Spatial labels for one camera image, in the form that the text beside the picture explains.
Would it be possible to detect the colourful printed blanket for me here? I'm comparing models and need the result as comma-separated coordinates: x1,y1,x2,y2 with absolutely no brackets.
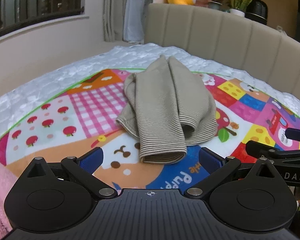
0,67,300,193

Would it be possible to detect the light blue hanging garment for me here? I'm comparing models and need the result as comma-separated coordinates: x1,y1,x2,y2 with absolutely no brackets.
123,0,155,44

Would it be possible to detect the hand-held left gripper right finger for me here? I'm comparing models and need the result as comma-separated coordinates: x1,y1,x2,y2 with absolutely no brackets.
186,147,278,198

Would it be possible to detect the black round pot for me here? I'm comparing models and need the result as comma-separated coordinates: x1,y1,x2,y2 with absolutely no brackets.
244,0,268,26

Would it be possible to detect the white quilted mattress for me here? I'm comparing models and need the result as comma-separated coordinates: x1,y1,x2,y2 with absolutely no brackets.
0,44,300,155

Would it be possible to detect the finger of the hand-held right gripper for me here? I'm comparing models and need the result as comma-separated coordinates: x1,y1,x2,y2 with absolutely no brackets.
284,127,300,144
245,140,300,161

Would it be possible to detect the green potted plant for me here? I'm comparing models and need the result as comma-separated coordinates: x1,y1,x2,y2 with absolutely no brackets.
227,0,253,18

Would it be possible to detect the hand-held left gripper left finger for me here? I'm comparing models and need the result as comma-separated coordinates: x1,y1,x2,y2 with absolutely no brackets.
26,147,118,198

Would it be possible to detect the beige padded headboard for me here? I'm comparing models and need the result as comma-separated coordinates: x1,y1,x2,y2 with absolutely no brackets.
145,3,300,101

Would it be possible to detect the beige striped knit garment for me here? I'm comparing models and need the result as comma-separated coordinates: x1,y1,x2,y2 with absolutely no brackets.
116,54,218,165

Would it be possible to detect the beige curtain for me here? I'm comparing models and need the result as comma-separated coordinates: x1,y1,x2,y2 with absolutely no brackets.
103,0,127,42

